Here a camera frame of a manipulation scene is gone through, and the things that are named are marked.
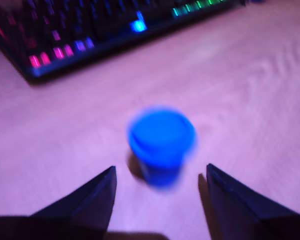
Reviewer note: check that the black rainbow backlit keyboard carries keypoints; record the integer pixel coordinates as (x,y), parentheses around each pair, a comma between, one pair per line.
(65,25)

